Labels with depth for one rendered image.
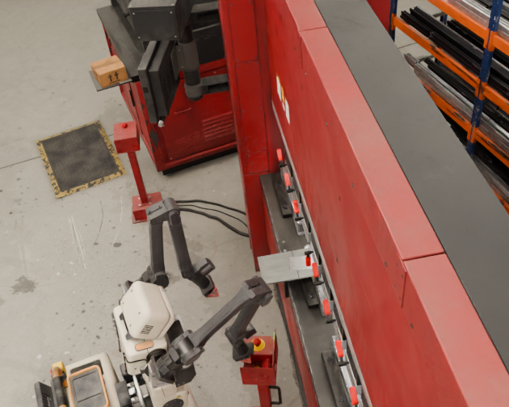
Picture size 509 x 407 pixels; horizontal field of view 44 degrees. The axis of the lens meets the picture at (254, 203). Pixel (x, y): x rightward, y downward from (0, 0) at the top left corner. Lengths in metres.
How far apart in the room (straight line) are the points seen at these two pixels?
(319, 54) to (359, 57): 0.13
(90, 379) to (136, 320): 0.54
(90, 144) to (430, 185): 4.54
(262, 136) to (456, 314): 2.46
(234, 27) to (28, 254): 2.57
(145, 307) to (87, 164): 3.18
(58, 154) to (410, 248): 4.68
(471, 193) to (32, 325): 3.48
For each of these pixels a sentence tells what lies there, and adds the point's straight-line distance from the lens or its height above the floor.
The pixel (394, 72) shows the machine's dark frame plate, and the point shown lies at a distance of 2.00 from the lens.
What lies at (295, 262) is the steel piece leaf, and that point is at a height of 1.00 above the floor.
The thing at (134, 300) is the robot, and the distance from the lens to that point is 2.62.
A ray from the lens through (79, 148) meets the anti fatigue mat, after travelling 5.83.
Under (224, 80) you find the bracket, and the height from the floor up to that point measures 1.21.
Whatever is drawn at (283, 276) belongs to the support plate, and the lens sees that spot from 3.08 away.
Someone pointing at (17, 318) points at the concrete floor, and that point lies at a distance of 4.64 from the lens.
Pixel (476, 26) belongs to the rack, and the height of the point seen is 1.39.
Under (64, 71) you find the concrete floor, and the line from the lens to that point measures 7.06.
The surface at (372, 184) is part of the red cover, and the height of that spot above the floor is 2.30.
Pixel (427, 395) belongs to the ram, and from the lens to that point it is 1.53.
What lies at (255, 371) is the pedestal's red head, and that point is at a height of 0.78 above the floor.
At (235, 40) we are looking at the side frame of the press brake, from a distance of 3.29.
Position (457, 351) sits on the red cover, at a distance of 1.29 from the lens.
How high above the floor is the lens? 3.35
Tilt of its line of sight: 43 degrees down
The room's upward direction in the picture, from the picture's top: 7 degrees counter-clockwise
